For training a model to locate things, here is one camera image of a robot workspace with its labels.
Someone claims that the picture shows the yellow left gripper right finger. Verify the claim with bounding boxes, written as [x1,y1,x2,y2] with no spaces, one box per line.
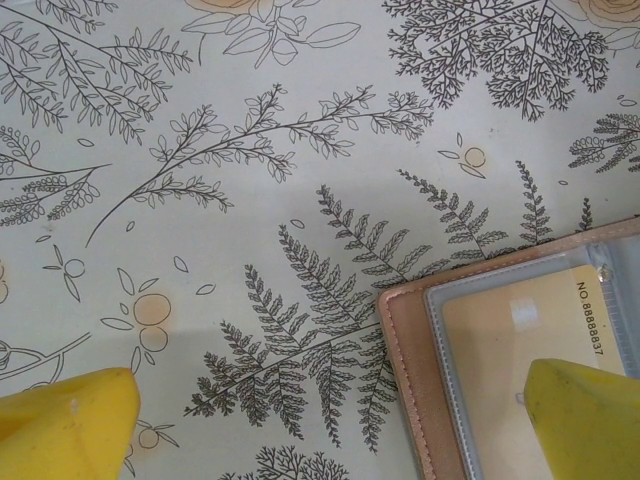
[522,357,640,480]

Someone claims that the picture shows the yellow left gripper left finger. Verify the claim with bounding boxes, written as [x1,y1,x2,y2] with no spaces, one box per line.
[0,367,143,480]

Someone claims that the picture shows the beige credit card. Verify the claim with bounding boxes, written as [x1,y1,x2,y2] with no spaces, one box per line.
[442,263,626,480]

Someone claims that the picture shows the pink leather card holder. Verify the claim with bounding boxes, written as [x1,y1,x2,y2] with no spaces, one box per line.
[377,215,640,480]

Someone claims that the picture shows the floral printed tablecloth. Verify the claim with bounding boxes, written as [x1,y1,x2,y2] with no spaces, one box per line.
[0,0,640,480]

